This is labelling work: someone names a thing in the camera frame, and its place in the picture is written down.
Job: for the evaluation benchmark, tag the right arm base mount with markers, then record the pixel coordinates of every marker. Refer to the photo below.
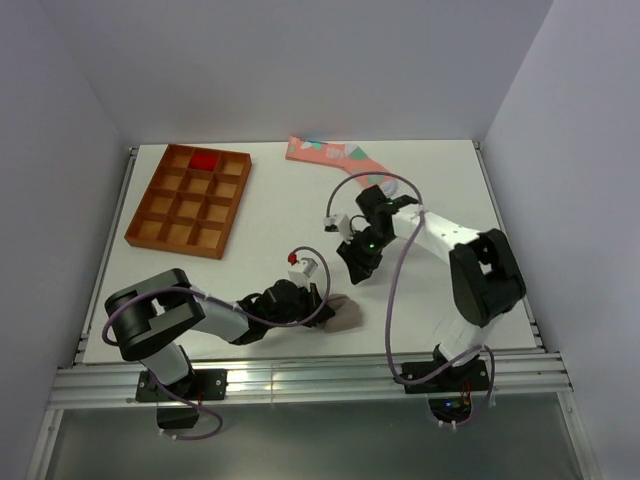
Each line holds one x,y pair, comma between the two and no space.
454,395

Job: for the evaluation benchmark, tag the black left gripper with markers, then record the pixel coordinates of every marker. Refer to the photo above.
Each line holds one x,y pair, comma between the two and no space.
312,299

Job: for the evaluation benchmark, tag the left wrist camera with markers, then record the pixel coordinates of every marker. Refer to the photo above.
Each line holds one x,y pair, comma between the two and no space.
302,267

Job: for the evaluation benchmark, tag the red sock with bear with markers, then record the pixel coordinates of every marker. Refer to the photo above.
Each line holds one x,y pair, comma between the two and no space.
204,161

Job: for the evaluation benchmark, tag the pink patterned sock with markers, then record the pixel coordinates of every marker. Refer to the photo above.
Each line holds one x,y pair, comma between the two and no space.
347,157

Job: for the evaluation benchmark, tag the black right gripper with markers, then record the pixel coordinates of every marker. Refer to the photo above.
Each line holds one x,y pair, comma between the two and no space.
359,266

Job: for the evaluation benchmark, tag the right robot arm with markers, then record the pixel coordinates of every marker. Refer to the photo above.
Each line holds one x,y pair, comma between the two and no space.
486,281

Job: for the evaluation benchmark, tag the beige sock orange stripes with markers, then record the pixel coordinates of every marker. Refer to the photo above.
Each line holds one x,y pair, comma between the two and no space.
347,314

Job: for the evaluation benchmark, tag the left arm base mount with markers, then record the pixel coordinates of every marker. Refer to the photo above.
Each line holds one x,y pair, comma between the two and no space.
182,404

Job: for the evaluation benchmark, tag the orange wooden compartment tray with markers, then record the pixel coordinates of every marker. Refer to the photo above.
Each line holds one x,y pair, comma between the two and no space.
188,211

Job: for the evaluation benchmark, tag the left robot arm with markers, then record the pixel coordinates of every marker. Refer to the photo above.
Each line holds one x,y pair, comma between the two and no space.
146,319

